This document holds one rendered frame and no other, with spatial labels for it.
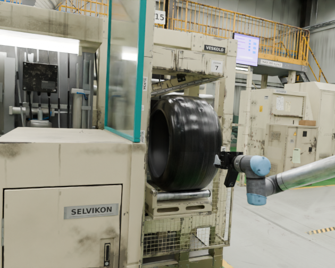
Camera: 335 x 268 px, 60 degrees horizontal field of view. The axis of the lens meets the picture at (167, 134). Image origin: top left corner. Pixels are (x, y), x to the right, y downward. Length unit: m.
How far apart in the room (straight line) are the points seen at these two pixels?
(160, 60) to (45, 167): 1.26
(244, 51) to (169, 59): 3.88
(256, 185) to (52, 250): 0.74
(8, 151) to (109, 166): 0.26
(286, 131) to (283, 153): 0.45
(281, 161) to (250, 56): 2.14
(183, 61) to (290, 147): 4.48
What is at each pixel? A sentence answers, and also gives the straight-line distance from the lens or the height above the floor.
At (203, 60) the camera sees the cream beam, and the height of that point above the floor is 1.73.
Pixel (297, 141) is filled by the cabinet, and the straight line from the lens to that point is 6.29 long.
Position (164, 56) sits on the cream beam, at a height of 1.72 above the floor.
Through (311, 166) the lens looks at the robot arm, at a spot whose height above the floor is 1.19.
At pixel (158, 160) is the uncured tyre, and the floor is 1.03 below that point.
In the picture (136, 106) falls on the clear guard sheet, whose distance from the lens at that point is 0.84.
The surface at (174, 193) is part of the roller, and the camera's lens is 1.63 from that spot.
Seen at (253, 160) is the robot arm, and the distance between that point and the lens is 1.16.
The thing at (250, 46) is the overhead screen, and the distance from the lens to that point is 5.83.
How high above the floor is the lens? 1.36
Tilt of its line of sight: 4 degrees down
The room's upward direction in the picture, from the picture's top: 3 degrees clockwise
